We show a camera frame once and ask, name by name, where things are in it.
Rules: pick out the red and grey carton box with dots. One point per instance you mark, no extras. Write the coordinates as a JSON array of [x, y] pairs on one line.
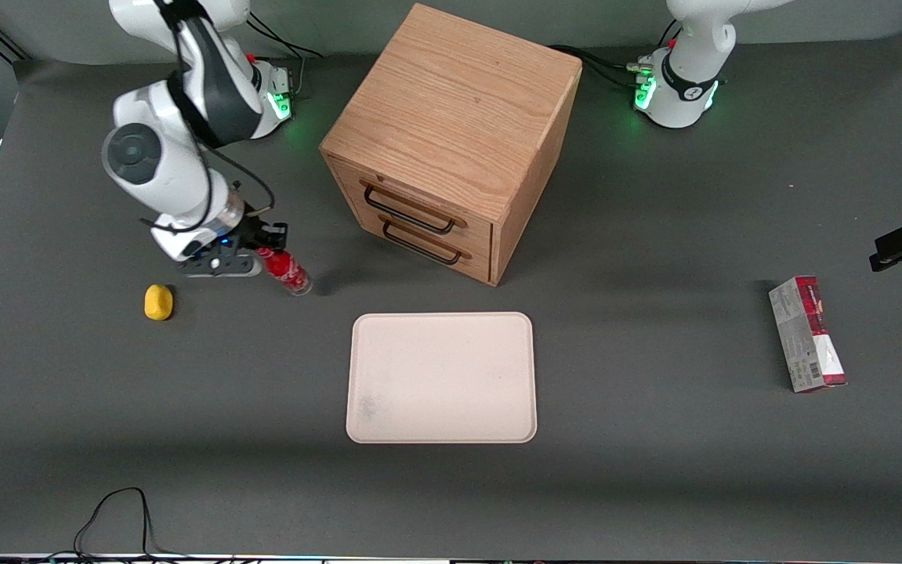
[[808, 333]]

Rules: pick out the dark grey table mat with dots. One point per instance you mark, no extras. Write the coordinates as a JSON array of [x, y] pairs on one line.
[[654, 486]]

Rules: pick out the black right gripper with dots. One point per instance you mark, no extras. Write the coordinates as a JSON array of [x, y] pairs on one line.
[[253, 234]]

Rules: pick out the red coke bottle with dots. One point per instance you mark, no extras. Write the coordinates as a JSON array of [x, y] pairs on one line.
[[287, 272]]

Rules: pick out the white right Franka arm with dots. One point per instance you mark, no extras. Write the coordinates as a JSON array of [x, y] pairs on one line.
[[157, 157]]

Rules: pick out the wooden two-drawer cabinet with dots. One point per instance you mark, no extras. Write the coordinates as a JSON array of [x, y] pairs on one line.
[[450, 102]]

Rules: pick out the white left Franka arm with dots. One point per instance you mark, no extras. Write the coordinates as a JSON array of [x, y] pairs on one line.
[[690, 86]]

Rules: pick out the yellow lemon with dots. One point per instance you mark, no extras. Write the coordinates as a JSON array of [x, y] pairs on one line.
[[158, 302]]

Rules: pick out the beige rectangular tray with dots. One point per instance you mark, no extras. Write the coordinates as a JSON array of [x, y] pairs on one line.
[[441, 377]]

